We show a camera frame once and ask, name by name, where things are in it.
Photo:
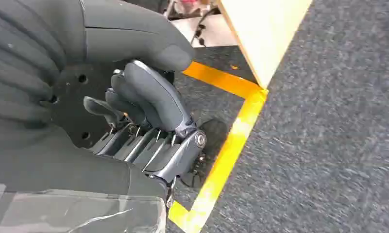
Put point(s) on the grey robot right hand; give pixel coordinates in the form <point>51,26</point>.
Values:
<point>133,35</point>

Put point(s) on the red object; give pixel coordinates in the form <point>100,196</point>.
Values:
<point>188,2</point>

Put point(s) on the yellow floor tape strip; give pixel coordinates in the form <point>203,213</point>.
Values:
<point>220,78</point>
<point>228,154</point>
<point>183,218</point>

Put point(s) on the ribbed grey right arm sleeve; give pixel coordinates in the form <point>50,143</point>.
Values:
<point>23,54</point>

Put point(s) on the pale wooden desk panel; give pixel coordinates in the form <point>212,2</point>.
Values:
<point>265,35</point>

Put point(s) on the clear plastic film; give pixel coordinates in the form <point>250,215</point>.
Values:
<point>78,212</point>

